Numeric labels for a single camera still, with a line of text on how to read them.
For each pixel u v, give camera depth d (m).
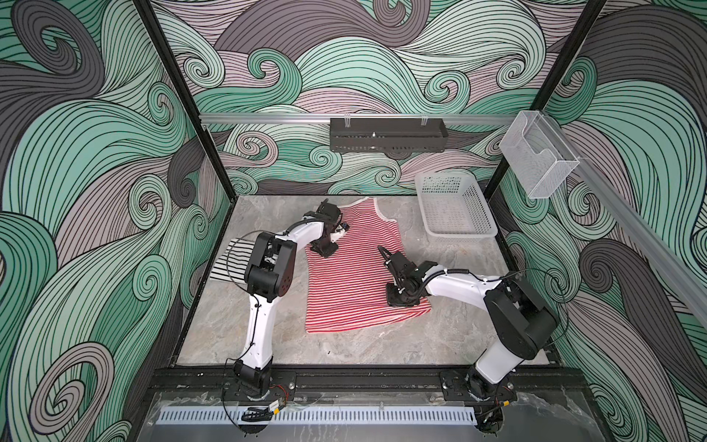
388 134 0.92
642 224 0.59
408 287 0.67
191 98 0.90
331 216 0.87
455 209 1.15
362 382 0.75
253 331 0.60
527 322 0.45
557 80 0.84
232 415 0.69
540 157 0.79
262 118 1.93
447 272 0.59
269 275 0.58
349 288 0.92
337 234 0.94
